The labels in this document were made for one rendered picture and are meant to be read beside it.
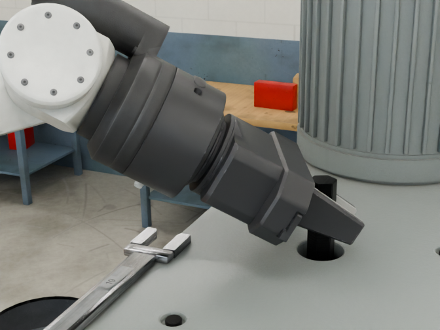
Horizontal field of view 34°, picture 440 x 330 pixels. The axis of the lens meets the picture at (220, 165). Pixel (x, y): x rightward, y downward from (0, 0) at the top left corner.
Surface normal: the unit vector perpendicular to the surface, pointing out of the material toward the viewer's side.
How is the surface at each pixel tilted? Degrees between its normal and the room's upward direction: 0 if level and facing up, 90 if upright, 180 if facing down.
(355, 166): 90
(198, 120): 59
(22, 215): 0
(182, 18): 90
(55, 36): 69
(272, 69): 90
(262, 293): 0
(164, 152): 94
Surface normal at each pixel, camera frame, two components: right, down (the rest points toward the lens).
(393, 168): -0.18, 0.35
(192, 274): -0.01, -0.94
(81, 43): 0.25, -0.03
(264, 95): -0.46, 0.32
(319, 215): 0.04, 0.35
